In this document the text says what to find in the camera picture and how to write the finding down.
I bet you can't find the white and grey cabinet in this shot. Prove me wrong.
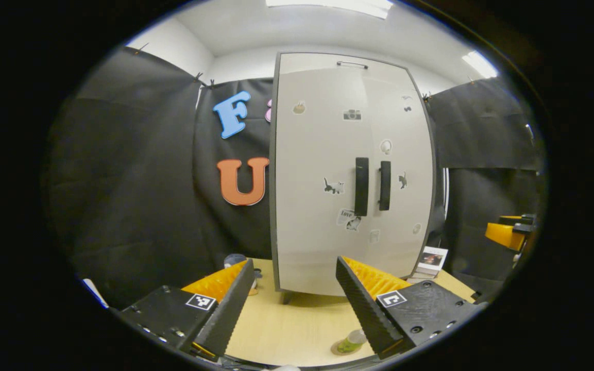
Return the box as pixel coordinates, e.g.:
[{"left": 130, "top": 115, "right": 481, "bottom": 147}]
[{"left": 268, "top": 50, "right": 437, "bottom": 306}]

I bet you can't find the grey round container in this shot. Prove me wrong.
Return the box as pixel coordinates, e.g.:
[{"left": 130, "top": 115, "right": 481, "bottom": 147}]
[{"left": 223, "top": 252, "right": 264, "bottom": 297}]

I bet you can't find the large ceiling light panel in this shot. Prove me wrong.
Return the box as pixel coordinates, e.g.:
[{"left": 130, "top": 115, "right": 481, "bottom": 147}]
[{"left": 266, "top": 0, "right": 395, "bottom": 20}]

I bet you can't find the clear bottle with green label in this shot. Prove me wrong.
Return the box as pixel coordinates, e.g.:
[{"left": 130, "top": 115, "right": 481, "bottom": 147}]
[{"left": 337, "top": 329, "right": 368, "bottom": 355}]

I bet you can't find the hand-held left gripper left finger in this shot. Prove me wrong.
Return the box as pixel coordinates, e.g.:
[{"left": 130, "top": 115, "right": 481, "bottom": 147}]
[{"left": 119, "top": 259, "right": 256, "bottom": 361}]

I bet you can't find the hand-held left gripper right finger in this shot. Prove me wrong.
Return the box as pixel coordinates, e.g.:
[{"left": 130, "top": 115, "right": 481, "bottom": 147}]
[{"left": 335, "top": 256, "right": 485, "bottom": 360}]

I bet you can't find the white door with headphones sticker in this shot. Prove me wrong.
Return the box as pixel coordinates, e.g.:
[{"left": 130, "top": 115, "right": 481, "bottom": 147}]
[{"left": 369, "top": 71, "right": 434, "bottom": 280}]

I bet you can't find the round brown coaster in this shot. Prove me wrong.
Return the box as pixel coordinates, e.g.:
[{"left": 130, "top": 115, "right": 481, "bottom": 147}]
[{"left": 330, "top": 340, "right": 365, "bottom": 357}]

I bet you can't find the black backdrop cloth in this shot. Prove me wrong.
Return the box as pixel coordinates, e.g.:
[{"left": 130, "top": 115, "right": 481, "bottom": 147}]
[{"left": 44, "top": 45, "right": 545, "bottom": 310}]

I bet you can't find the white book with dark picture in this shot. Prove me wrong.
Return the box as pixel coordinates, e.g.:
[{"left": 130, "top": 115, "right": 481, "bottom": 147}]
[{"left": 417, "top": 246, "right": 449, "bottom": 276}]

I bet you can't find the white door with camera sticker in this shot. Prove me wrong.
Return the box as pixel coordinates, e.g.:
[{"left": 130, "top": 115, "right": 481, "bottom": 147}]
[{"left": 275, "top": 69, "right": 372, "bottom": 297}]

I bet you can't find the small ceiling light panel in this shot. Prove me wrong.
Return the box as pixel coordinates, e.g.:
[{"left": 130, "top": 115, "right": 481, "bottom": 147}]
[{"left": 462, "top": 50, "right": 499, "bottom": 79}]

